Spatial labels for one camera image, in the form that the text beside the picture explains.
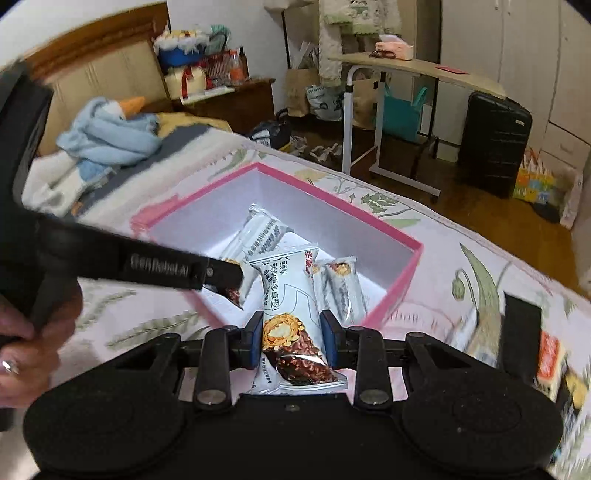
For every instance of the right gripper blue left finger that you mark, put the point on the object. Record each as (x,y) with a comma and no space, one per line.
(221,351)

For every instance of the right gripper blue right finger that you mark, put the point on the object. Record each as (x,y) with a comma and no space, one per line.
(362,350)

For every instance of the white snack bar wrapper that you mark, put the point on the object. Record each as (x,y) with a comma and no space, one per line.
(338,289)
(293,358)
(260,234)

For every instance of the person's left hand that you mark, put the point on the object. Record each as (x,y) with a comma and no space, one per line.
(28,364)

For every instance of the pink cardboard box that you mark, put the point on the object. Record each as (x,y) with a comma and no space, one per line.
(205,220)

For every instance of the goose plush in blue blanket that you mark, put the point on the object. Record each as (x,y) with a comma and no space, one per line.
(105,136)

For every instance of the wooden padded headboard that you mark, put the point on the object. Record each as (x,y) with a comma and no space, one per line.
(112,57)

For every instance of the cream gift box red ribbon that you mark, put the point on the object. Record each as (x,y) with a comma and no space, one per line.
(184,82)

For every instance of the teal shopping bag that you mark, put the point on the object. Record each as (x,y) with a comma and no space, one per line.
(402,118)

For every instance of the colourful gift bag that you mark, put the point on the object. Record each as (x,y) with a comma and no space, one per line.
(536,183)

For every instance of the wooden nightstand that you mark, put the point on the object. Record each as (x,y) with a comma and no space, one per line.
(243,109)

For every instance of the blue flower basket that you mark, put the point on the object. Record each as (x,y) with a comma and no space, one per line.
(178,48)

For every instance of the white printed plastic bag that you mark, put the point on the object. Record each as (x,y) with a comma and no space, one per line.
(573,186)

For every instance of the black hard-shell suitcase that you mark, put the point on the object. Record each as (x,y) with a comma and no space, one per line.
(495,137)

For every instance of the orange drink bottle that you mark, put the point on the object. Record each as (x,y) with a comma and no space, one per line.
(236,74)

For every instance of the brown paper bag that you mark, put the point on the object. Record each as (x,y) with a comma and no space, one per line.
(297,82)

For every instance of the wooden rolling side table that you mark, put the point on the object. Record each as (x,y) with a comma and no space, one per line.
(403,74)

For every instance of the red booklet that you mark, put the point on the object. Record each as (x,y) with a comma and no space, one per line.
(452,70)

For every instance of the pink tissue box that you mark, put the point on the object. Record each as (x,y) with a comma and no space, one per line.
(400,49)

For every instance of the cream knitted cardigan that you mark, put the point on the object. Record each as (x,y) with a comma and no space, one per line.
(357,18)

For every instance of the white wardrobe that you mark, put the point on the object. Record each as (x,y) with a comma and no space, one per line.
(539,52)

